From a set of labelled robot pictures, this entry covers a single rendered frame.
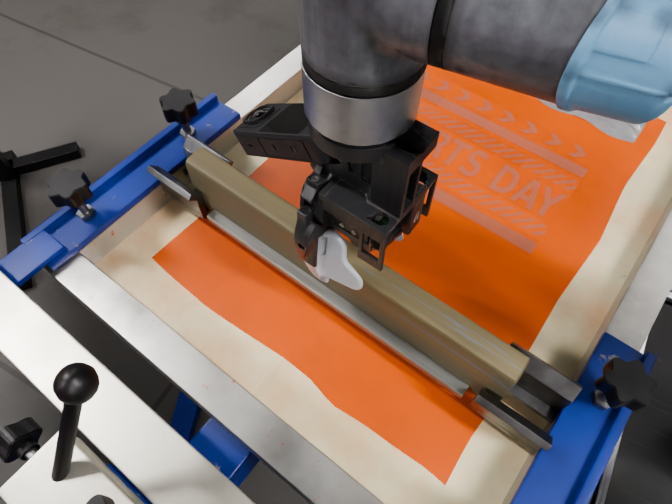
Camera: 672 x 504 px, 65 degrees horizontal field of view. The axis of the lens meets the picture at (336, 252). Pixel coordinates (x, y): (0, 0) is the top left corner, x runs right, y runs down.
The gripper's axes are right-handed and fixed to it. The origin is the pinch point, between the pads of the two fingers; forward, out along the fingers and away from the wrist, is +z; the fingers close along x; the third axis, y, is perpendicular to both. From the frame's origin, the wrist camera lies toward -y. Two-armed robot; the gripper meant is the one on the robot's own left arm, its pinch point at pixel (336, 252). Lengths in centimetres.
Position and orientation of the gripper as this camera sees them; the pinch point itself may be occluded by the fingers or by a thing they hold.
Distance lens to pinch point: 52.5
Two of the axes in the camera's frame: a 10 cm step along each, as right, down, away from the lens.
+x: 6.1, -6.7, 4.2
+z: 0.0, 5.3, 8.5
